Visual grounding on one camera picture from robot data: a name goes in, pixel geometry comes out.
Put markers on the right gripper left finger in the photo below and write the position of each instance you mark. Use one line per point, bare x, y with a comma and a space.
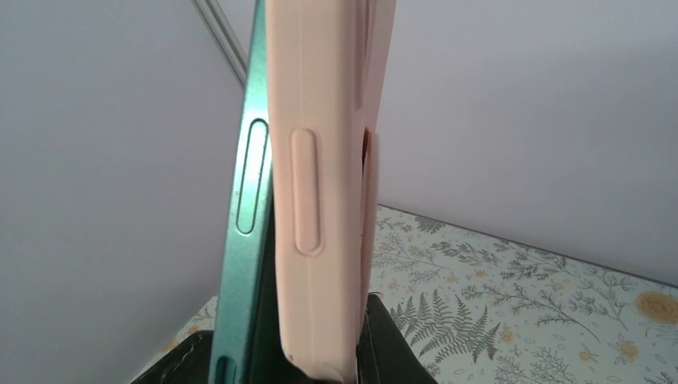
187, 363

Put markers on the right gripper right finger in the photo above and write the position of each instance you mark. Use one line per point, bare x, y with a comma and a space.
383, 355

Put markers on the pink silicone phone case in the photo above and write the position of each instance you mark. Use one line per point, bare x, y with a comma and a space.
326, 63

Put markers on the floral patterned table mat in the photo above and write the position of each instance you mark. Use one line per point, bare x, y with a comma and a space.
479, 309

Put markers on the aluminium rail frame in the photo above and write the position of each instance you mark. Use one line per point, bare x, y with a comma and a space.
224, 36

